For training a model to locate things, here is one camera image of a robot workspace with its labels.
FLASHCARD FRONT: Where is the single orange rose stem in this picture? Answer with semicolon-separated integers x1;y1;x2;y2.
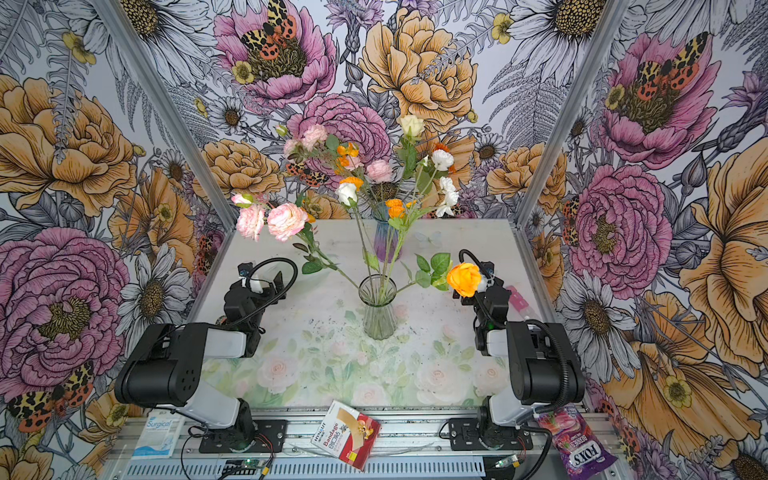
396;252;484;298

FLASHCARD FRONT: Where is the pink peony orange bunch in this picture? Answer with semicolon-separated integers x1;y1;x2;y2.
230;193;358;287

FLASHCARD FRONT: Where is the clear glass vase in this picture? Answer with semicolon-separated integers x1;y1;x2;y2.
358;274;397;340

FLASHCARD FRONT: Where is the purple blue glass vase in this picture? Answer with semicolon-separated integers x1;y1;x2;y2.
373;205;399;263

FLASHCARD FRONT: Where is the single white bud stem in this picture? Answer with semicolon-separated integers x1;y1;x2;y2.
336;182;373;276

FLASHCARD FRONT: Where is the orange gerbera flower stem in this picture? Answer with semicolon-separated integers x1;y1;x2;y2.
430;143;455;173

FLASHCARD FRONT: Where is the pink carnation pair stem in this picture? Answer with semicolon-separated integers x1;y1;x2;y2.
340;157;397;203

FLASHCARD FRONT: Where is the yellow poppy flower stem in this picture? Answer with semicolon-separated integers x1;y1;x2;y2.
335;143;371;199

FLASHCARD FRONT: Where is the pink rose flower stem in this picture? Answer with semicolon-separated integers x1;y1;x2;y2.
275;122;379;208

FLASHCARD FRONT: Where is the cream white rose stem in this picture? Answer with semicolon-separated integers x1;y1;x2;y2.
397;114;425;200

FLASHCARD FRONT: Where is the orange yellow ranunculus bunch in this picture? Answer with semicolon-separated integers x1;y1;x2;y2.
335;176;418;306

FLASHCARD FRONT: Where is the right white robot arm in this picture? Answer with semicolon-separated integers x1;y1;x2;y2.
446;249;586;451

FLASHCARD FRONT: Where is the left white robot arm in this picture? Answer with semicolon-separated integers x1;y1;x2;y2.
114;257;299;454

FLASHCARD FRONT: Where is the white blue surgical packet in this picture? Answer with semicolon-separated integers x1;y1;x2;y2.
132;409;185;459

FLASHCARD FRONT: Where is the green circuit board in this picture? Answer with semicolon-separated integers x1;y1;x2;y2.
219;458;273;480

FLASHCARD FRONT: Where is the red white bandage box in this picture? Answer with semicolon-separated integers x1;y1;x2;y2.
310;400;381;471

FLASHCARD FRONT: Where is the purple candy bag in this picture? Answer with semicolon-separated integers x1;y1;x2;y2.
534;404;617;480

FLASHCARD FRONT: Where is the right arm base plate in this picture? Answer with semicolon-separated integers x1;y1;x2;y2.
440;417;533;452

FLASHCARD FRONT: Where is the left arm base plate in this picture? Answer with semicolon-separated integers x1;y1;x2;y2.
198;419;288;454

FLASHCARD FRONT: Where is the aluminium frame post left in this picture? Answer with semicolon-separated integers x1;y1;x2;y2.
94;1;236;231

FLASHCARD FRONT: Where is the aluminium frame post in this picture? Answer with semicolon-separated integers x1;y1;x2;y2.
94;1;236;231
515;0;630;230

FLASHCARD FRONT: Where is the aluminium frame post right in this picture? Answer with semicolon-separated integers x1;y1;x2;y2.
515;0;630;230

